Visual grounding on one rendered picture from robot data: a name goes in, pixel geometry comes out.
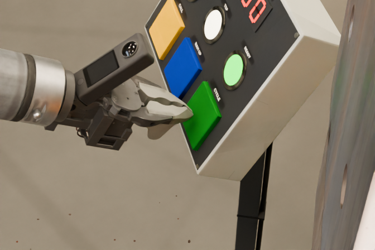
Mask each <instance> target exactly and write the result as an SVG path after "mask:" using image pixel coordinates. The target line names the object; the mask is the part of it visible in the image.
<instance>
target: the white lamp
mask: <svg viewBox="0 0 375 250"><path fill-rule="evenodd" d="M221 24H222V17H221V14H220V12H219V11H217V10H215V11H212V12H211V13H210V14H209V16H208V18H207V19H206V22H205V28H204V31H205V35H206V37H207V38H208V39H213V38H214V37H215V36H216V35H217V34H218V32H219V30H220V27H221Z"/></svg>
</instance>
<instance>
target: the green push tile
mask: <svg viewBox="0 0 375 250"><path fill-rule="evenodd" d="M187 106H188V107H189V108H190V109H191V110H192V112H193V114H194V115H193V116H192V118H190V119H189V120H188V121H186V122H183V125H184V128H185V130H186V134H187V136H188V139H189V141H190V144H191V147H192V149H193V150H194V151H197V150H198V149H199V147H200V146H201V145H202V144H203V142H204V141H205V140H206V138H207V136H208V135H209V134H210V133H211V131H212V130H213V129H214V127H215V126H216V125H217V123H218V122H219V121H220V119H221V118H222V115H221V113H220V110H219V108H218V105H217V103H216V101H215V98H214V96H213V93H212V91H211V88H210V86H209V84H208V82H207V81H203V82H202V83H201V85H200V86H199V87H198V89H197V91H196V92H195V93H194V95H193V96H192V97H191V99H190V100H189V102H188V103H187Z"/></svg>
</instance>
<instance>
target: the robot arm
mask: <svg viewBox="0 0 375 250"><path fill-rule="evenodd" d="M154 62H155V59H154V56H153V54H152V51H151V48H150V46H149V43H148V41H147V39H146V38H145V37H144V36H143V35H142V34H141V33H139V32H137V33H135V34H134V35H132V36H131V37H129V38H128V39H126V40H124V41H123V42H121V43H120V44H118V45H117V46H115V47H114V48H112V49H111V50H109V51H108V52H106V53H105V54H103V55H102V56H100V57H98V58H97V59H95V60H94V61H92V62H91V63H89V64H88V65H86V66H85V67H83V68H82V69H80V70H79V71H77V72H76V73H74V74H73V73H72V72H71V71H70V70H66V69H64V67H63V65H62V63H61V62H60V61H58V60H54V59H49V58H46V57H41V56H36V55H31V54H24V53H20V52H15V51H11V50H6V49H1V48H0V119H2V120H7V121H13V122H22V123H28V124H34V125H38V126H44V129H45V130H48V131H54V130H55V128H56V126H57V125H58V124H61V125H65V126H71V127H76V130H77V135H78V136H79V137H82V138H84V139H85V144H86V146H93V147H100V148H106V149H110V150H117V151H119V149H120V148H121V147H122V145H123V144H124V142H125V141H127V140H128V139H129V137H130V135H131V134H132V128H131V127H132V126H133V124H136V125H138V126H140V127H146V128H148V131H147V137H148V138H149V139H152V140H157V139H159V138H161V137H162V136H163V135H164V134H165V133H166V132H167V131H168V130H169V129H170V128H172V127H173V126H174V125H175V124H179V123H182V122H186V121H188V120H189V119H190V118H192V116H193V115H194V114H193V112H192V110H191V109H190V108H189V107H188V106H187V105H186V104H185V103H184V102H183V101H182V100H180V99H179V98H177V97H176V96H174V95H173V94H171V93H170V92H168V91H167V90H165V89H162V87H161V86H159V85H157V84H155V83H153V82H151V81H149V80H147V79H145V78H142V77H140V76H137V75H136V74H138V73H140V72H141V71H142V70H144V69H145V68H147V67H149V66H150V65H152V64H153V63H154ZM77 128H79V129H77ZM86 129H87V130H86ZM78 132H80V134H81V135H79V134H78ZM87 132H88V136H87V134H86V133H87ZM97 143H99V144H97ZM100 144H102V145H100ZM107 145H109V146H107Z"/></svg>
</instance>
